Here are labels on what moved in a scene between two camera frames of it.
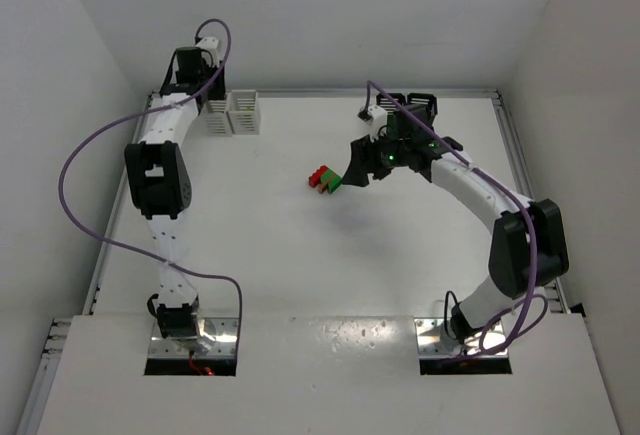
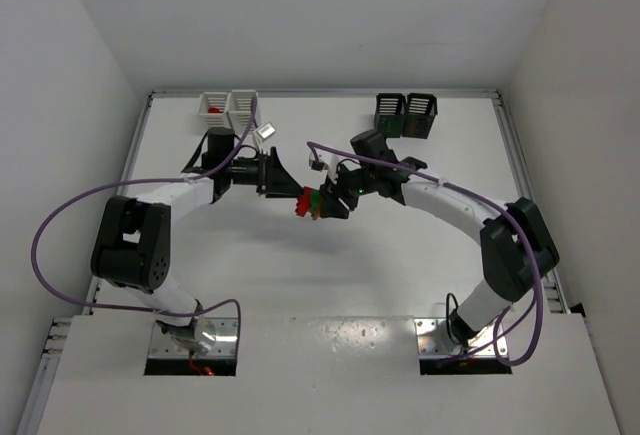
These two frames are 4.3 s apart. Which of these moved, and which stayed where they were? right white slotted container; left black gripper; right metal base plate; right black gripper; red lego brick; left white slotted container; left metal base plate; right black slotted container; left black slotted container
Moved: left black gripper; red lego brick; right black gripper
Stayed: left black slotted container; right black slotted container; right metal base plate; left white slotted container; right white slotted container; left metal base plate
